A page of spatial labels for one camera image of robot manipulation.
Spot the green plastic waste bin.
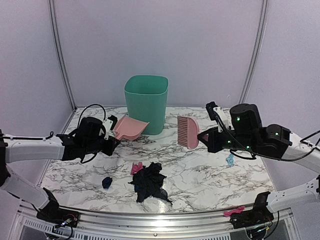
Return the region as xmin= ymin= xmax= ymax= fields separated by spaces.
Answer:
xmin=124 ymin=75 xmax=169 ymax=135

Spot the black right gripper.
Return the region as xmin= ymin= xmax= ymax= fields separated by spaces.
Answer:
xmin=197 ymin=126 xmax=257 ymax=154

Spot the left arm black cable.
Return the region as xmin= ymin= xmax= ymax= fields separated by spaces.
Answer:
xmin=78 ymin=103 xmax=108 ymax=126

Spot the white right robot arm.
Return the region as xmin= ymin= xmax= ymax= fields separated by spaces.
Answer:
xmin=197 ymin=101 xmax=320 ymax=224

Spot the frame post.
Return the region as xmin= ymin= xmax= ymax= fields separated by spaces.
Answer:
xmin=238 ymin=0 xmax=270 ymax=104
xmin=47 ymin=0 xmax=77 ymax=111

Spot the magenta scrap on rail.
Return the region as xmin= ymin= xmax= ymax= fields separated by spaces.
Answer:
xmin=223 ymin=205 xmax=246 ymax=217

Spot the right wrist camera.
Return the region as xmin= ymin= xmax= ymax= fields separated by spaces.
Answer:
xmin=205 ymin=101 xmax=229 ymax=133

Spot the right frame post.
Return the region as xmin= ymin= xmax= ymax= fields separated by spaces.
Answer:
xmin=238 ymin=0 xmax=270 ymax=104

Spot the magenta paper scrap on table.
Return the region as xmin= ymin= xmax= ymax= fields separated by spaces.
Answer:
xmin=130 ymin=162 xmax=144 ymax=175

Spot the left frame post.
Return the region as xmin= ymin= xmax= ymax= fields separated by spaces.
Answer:
xmin=47 ymin=0 xmax=77 ymax=111

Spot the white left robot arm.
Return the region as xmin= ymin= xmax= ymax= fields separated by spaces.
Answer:
xmin=0 ymin=115 xmax=120 ymax=223

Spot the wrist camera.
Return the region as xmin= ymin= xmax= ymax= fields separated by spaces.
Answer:
xmin=205 ymin=101 xmax=229 ymax=133
xmin=102 ymin=115 xmax=118 ymax=140

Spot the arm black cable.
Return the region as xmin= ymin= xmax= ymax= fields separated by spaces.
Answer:
xmin=229 ymin=129 xmax=320 ymax=161
xmin=78 ymin=103 xmax=108 ymax=126

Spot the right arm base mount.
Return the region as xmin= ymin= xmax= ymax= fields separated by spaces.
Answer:
xmin=229 ymin=191 xmax=274 ymax=229

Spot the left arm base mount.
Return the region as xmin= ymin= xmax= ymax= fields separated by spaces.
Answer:
xmin=36 ymin=188 xmax=80 ymax=228

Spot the pink hand brush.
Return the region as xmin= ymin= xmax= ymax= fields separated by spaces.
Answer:
xmin=177 ymin=116 xmax=200 ymax=150

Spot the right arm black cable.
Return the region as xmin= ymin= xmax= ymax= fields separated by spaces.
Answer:
xmin=229 ymin=129 xmax=320 ymax=161

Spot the pink plastic dustpan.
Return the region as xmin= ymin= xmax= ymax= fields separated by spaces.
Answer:
xmin=113 ymin=116 xmax=149 ymax=141

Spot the aluminium front rail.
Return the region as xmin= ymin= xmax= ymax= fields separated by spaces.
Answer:
xmin=9 ymin=201 xmax=301 ymax=240

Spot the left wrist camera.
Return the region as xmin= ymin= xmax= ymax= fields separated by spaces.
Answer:
xmin=102 ymin=115 xmax=118 ymax=140

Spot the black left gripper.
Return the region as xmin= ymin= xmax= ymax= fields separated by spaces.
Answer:
xmin=84 ymin=136 xmax=120 ymax=157

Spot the light blue paper scrap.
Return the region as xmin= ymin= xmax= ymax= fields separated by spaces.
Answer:
xmin=226 ymin=154 xmax=234 ymax=167

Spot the small dark blue scrap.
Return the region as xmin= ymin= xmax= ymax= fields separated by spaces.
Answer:
xmin=101 ymin=176 xmax=113 ymax=189

